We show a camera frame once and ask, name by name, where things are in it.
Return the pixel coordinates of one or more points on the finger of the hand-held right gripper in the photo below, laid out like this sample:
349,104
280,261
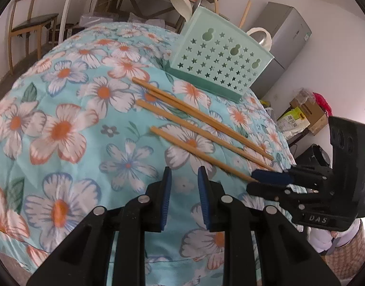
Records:
266,191
269,176

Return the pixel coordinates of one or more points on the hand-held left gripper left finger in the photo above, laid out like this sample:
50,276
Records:
166,199

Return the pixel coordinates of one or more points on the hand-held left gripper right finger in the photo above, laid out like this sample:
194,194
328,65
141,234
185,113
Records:
204,199

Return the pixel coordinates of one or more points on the mint green utensil basket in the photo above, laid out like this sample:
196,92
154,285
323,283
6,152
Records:
218,62

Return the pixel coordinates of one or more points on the white plastic ladle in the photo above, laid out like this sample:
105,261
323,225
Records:
180,3

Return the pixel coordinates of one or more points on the person's right forearm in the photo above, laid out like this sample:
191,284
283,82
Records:
349,259

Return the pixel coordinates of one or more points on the person's right hand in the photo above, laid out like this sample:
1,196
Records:
319,238

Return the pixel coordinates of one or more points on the black trash bin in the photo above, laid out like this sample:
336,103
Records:
315,155

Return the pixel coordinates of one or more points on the white yellow rice sack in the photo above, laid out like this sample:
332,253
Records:
292,122

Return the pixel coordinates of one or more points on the brown cardboard box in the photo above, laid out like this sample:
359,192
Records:
315,116

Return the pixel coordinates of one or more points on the red plastic bag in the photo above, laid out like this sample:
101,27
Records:
324,104

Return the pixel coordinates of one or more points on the floral light blue blanket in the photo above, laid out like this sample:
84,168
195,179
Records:
81,143

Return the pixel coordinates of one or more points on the silver refrigerator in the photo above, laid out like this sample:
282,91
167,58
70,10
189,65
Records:
284,35

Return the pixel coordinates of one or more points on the wooden chair dark seat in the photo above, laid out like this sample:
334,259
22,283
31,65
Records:
33,20

